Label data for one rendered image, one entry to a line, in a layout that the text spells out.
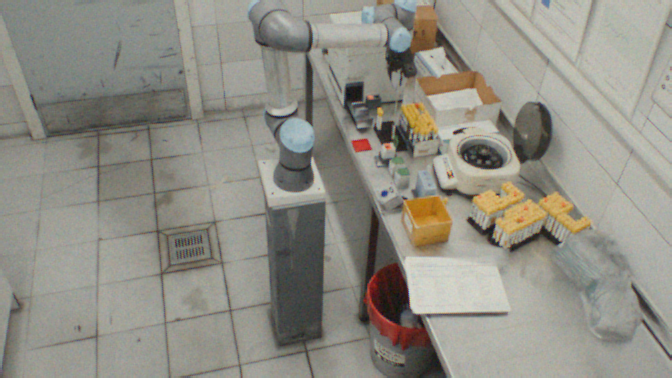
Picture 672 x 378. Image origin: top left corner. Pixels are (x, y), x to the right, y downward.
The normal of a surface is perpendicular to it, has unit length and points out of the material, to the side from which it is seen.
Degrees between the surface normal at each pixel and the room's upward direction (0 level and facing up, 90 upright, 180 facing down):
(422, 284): 1
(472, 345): 0
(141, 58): 90
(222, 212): 0
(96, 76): 90
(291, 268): 90
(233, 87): 90
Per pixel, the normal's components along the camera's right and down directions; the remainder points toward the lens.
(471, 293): 0.03, -0.73
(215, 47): 0.26, 0.67
